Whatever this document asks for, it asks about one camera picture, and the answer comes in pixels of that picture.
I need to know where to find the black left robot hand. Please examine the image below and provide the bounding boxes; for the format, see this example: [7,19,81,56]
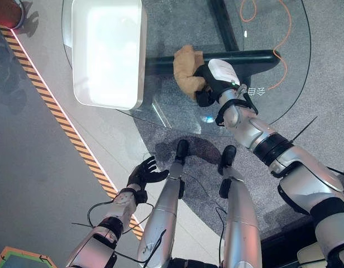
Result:
[126,156,170,192]

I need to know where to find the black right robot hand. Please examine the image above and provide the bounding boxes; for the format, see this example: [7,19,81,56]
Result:
[192,58,241,108]

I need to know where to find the tan cloth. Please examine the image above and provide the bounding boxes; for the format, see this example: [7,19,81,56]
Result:
[173,45,213,101]

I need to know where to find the white rectangular basket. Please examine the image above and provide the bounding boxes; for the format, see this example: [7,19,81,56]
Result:
[70,0,147,110]

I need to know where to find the black table base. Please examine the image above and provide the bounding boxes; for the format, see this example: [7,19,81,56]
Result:
[146,0,281,77]

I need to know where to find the silver left robot leg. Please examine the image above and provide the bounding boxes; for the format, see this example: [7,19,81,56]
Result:
[136,139,190,268]

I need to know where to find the silver robot leg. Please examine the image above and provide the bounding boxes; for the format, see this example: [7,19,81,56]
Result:
[217,145,262,268]
[136,139,190,268]

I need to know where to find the round glass table top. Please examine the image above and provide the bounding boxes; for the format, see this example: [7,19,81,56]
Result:
[61,0,312,138]

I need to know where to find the yellow black hazard tape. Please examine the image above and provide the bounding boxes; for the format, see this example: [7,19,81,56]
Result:
[0,24,145,241]

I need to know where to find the silver right robot leg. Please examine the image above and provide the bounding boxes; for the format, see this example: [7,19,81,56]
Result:
[217,145,262,268]

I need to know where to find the green orange floor marker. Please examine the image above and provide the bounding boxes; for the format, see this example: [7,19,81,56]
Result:
[0,246,59,268]

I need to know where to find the red round object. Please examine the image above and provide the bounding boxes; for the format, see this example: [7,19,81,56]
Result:
[0,0,23,29]

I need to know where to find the orange cable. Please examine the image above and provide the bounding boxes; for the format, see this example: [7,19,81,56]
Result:
[240,0,293,90]

